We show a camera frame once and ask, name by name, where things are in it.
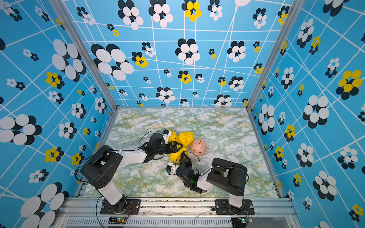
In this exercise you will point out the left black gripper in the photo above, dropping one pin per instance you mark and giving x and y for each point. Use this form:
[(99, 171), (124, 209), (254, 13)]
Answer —
[(175, 148)]

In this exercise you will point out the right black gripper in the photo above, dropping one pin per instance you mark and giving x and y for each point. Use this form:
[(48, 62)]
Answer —
[(187, 163)]

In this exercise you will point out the yellow piggy bank front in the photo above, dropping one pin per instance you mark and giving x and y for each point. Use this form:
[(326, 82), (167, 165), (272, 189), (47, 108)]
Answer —
[(175, 157)]

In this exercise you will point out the yellow piggy bank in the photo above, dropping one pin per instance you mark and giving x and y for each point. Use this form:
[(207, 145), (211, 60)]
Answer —
[(172, 136), (175, 157), (186, 138)]

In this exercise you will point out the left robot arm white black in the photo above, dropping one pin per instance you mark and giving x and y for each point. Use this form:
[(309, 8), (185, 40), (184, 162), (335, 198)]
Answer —
[(103, 164)]

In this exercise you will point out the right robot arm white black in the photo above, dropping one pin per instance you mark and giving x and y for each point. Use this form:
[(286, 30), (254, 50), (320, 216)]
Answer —
[(226, 175)]

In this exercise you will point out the yellow piggy bank back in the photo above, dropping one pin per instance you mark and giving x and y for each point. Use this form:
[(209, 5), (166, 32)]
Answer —
[(186, 138)]

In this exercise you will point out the pink piggy bank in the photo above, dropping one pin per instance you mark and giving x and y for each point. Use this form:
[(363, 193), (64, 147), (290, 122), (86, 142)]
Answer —
[(199, 147)]

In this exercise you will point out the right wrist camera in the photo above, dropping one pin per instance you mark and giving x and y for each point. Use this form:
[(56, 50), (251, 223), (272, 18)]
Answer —
[(170, 169)]

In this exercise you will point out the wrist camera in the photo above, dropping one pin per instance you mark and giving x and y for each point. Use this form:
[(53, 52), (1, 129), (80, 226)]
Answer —
[(170, 169), (166, 135)]

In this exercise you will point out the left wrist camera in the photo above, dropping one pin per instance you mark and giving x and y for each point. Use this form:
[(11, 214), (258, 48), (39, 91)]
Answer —
[(166, 135)]

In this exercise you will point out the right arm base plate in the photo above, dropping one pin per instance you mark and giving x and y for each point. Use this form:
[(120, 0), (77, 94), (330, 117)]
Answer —
[(223, 207)]

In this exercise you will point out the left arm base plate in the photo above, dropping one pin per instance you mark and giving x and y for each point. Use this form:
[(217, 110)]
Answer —
[(124, 207)]

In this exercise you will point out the aluminium front rail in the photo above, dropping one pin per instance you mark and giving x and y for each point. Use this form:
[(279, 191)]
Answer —
[(179, 213)]

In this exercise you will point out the left aluminium corner post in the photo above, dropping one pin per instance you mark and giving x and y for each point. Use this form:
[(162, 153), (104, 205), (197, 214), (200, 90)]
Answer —
[(78, 42)]

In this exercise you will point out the aluminium corner post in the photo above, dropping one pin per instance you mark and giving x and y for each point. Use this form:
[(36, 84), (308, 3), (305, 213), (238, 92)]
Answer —
[(78, 42), (284, 32)]

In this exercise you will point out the right aluminium corner post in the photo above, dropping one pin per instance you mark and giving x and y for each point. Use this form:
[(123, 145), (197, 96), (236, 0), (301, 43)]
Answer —
[(284, 32)]

